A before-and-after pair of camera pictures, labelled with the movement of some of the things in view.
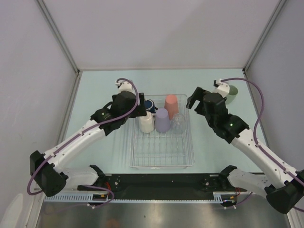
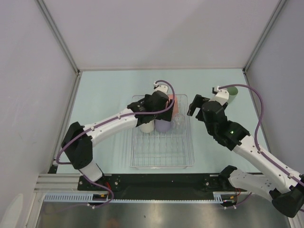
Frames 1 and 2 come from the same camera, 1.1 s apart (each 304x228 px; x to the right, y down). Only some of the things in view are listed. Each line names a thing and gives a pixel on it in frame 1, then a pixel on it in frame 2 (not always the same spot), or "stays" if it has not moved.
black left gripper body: (134, 113) to (162, 109)
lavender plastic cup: (162, 122) stays
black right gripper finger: (200, 109) to (200, 116)
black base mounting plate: (165, 186) stays
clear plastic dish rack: (162, 149) stays
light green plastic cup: (232, 93) stays
